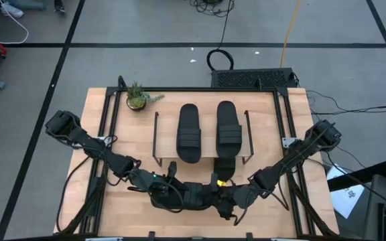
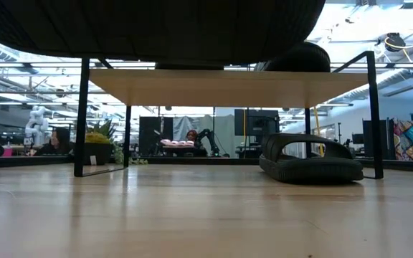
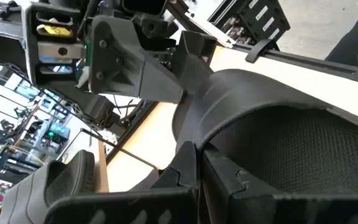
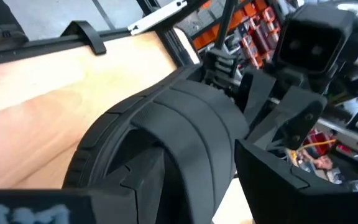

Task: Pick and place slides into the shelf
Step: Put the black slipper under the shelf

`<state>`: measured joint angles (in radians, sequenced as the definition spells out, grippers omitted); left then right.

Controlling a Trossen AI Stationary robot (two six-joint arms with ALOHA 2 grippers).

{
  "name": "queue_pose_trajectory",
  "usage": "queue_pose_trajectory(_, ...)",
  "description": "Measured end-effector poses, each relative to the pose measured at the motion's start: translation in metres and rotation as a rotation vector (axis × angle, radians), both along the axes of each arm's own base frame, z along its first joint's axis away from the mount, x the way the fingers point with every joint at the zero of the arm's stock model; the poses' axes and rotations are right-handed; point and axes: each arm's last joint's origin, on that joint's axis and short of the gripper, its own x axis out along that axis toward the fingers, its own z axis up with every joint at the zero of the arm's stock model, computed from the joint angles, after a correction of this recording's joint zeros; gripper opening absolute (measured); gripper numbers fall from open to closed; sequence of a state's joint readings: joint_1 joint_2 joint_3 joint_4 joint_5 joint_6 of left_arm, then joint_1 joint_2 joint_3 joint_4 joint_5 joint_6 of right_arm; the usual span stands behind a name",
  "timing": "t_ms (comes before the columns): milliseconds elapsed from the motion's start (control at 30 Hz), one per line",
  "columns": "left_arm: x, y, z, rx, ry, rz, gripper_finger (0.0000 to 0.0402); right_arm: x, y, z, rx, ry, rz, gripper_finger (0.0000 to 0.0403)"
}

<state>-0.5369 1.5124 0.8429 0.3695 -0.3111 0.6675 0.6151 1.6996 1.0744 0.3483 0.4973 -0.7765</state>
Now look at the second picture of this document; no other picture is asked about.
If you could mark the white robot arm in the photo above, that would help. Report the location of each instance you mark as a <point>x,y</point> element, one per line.
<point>36,125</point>

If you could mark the pink bottle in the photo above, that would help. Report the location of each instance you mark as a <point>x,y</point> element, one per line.
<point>8,151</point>

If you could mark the grey curtain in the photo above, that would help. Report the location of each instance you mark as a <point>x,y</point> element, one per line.
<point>224,136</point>

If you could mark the black background robot arm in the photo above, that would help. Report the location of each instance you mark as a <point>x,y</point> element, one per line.
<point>206,136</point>

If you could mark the person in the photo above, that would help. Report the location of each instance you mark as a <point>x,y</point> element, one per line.
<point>61,141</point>
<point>192,136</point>

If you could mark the black ceiling device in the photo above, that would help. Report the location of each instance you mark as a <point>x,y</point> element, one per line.
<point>394,39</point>

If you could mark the black monitor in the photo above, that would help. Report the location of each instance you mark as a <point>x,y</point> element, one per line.
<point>256,123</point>

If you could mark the black slide sandal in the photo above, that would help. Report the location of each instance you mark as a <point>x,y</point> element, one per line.
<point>149,28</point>
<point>310,170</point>
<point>299,59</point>

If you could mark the dark round plant pot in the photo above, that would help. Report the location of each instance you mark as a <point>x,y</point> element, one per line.
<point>99,154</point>

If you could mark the black standing panel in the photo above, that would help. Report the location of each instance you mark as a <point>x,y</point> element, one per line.
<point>149,132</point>

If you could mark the black metal table frame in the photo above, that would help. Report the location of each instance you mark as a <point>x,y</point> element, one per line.
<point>192,161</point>

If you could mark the green succulent plant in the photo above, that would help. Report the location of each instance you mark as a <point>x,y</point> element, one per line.
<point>100,130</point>

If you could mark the black cabinet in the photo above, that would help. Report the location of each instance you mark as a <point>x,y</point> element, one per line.
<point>387,139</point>

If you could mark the wooden shelf with black legs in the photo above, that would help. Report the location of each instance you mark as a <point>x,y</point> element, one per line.
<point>228,87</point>

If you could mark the pink items row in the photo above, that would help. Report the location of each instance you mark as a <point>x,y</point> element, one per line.
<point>178,143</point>

